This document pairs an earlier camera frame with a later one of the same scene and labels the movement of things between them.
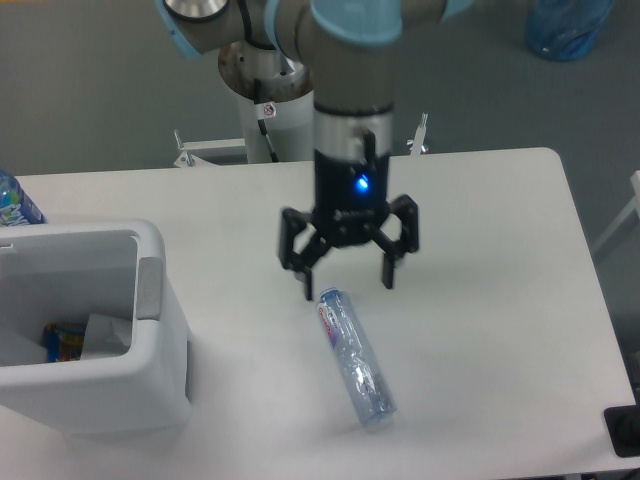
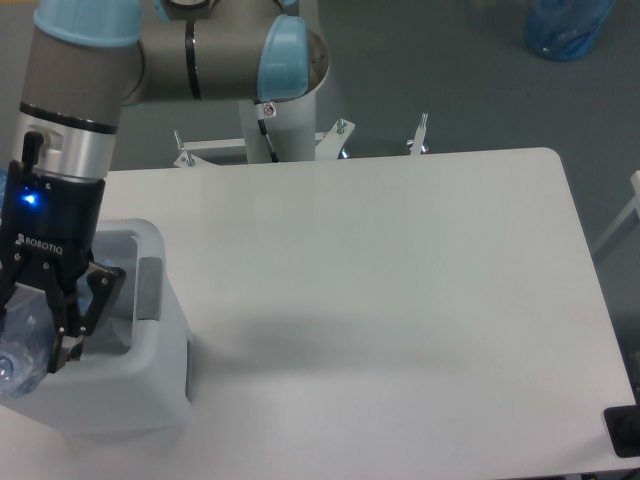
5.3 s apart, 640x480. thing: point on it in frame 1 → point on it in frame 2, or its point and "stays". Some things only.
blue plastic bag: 565,30 stays
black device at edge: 623,427 stays
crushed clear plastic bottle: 367,388 → 27,331
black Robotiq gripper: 351,199 → 50,224
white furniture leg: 633,205 stays
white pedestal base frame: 187,159 stays
